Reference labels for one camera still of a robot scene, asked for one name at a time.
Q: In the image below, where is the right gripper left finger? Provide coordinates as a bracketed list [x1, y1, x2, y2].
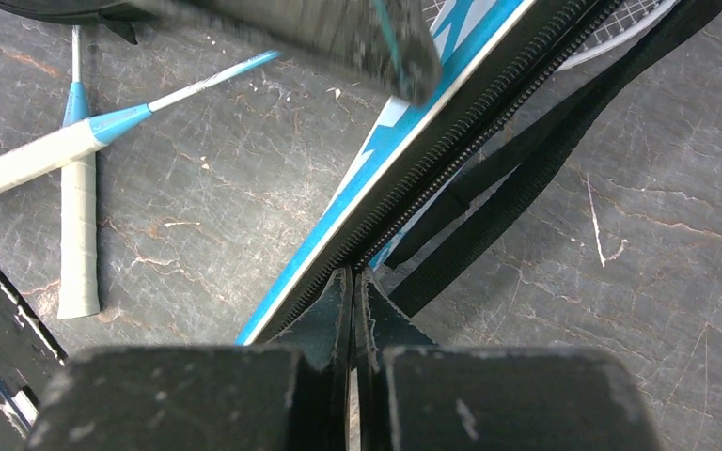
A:
[25, 268, 353, 450]

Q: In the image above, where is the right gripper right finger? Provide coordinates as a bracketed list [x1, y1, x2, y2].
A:
[355, 270, 662, 450]

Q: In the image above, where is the blue badminton racket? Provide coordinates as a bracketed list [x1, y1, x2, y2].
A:
[0, 50, 281, 194]
[56, 24, 102, 320]

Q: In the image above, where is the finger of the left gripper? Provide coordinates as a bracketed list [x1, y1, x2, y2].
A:
[143, 1, 442, 105]

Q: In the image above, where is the blue Sport racket bag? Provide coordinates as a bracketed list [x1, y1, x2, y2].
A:
[235, 0, 722, 348]

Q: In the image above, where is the black Crossway racket bag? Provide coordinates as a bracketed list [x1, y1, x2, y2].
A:
[0, 0, 153, 45]

